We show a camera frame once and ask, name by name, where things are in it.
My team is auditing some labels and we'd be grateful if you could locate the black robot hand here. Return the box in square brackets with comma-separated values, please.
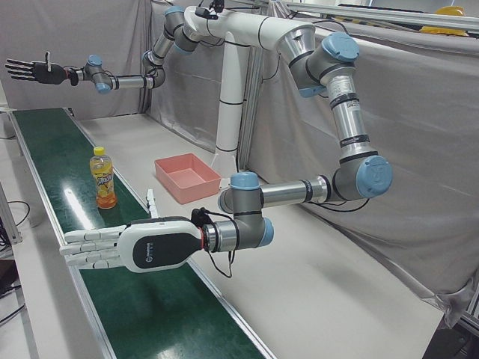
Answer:
[4, 52, 70, 86]

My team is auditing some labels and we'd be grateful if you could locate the aluminium overhead beam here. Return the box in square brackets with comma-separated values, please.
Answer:
[268, 0, 479, 31]

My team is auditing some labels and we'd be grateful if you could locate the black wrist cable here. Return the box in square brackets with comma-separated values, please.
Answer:
[204, 209, 237, 280]

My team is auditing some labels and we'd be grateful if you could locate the black head camera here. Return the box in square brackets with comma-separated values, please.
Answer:
[194, 0, 226, 21]

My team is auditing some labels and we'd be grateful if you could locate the orange juice bottle yellow cap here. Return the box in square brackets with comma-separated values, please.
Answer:
[89, 146, 118, 209]

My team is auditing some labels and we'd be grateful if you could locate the grey cloth curtain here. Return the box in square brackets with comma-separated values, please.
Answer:
[0, 0, 154, 115]
[147, 0, 479, 330]

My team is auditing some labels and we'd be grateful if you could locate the yellow hard hat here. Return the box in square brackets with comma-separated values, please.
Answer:
[418, 25, 469, 37]
[433, 5, 467, 18]

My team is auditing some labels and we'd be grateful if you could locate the green conveyor belt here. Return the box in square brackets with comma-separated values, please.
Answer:
[9, 107, 278, 359]

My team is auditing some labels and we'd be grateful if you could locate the white robot torso column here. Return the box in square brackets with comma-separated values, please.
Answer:
[183, 5, 315, 165]

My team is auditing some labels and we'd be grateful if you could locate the aluminium frame post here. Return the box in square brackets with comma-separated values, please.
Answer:
[238, 44, 263, 171]

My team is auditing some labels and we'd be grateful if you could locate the pink plastic basket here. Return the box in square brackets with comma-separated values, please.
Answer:
[154, 153, 222, 205]

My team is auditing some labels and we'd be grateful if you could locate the black floor cable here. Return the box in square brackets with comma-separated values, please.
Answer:
[0, 200, 31, 230]

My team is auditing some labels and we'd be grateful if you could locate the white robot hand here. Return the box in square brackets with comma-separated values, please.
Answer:
[59, 189, 205, 274]

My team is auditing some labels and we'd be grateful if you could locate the aluminium frame leg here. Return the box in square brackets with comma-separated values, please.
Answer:
[0, 182, 22, 245]

